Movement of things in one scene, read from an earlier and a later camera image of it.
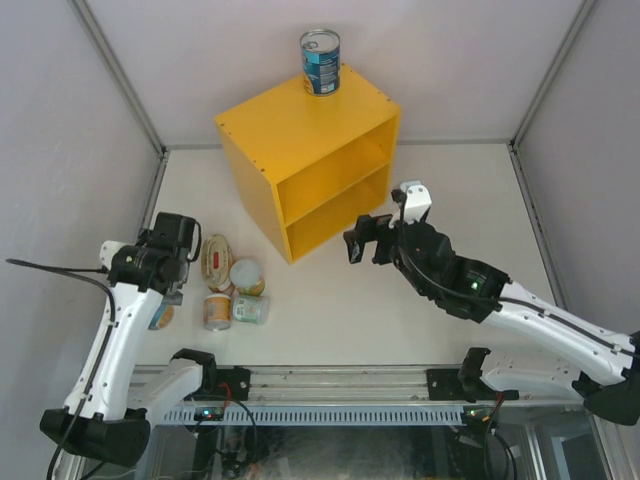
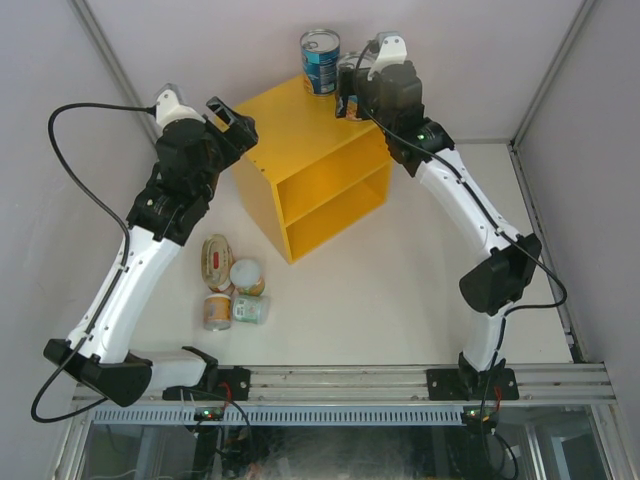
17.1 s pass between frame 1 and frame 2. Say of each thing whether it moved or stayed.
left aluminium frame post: stayed
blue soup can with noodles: moved
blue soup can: stayed
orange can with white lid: stayed
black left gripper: moved
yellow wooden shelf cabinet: stayed
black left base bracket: stayed
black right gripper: moved
